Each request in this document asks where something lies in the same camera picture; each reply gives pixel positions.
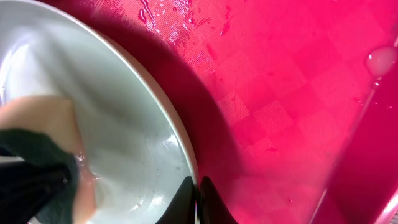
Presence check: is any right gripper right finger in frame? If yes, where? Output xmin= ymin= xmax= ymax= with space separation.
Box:
xmin=198 ymin=176 xmax=238 ymax=224

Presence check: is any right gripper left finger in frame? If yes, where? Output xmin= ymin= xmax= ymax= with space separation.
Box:
xmin=156 ymin=176 xmax=196 ymax=224

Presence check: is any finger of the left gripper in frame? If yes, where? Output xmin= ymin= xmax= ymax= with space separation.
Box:
xmin=1 ymin=150 xmax=70 ymax=224

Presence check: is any green and yellow sponge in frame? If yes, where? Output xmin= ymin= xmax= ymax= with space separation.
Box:
xmin=1 ymin=96 xmax=96 ymax=223

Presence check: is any light blue plate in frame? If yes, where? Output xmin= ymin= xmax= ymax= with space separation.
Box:
xmin=1 ymin=1 xmax=197 ymax=223

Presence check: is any red plastic tray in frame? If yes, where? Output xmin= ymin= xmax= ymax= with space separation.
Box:
xmin=51 ymin=0 xmax=397 ymax=223

